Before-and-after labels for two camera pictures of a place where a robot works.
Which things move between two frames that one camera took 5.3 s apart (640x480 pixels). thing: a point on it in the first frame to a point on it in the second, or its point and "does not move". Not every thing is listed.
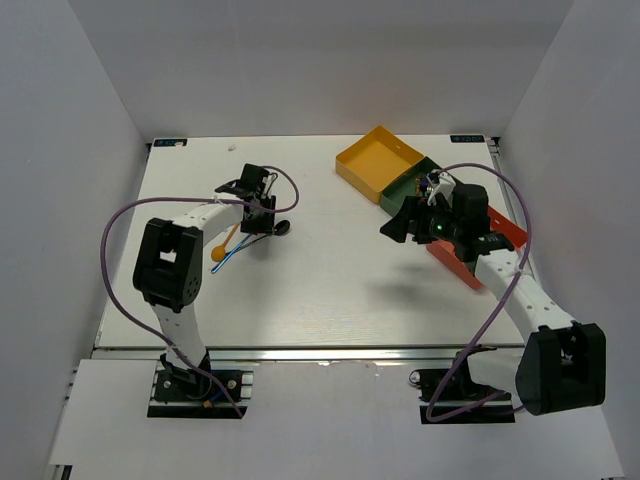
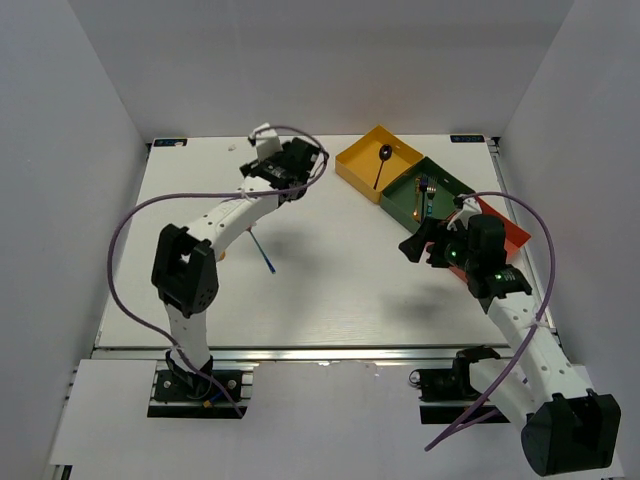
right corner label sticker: x=467 y=139 does not move
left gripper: x=265 y=226 to x=245 y=169
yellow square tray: x=366 y=165 does not move
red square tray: x=448 y=253 does not move
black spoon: x=281 y=228 to x=385 y=153
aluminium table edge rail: x=312 y=352 does not move
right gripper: x=415 y=209 to x=414 y=245
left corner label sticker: x=173 y=142 does not move
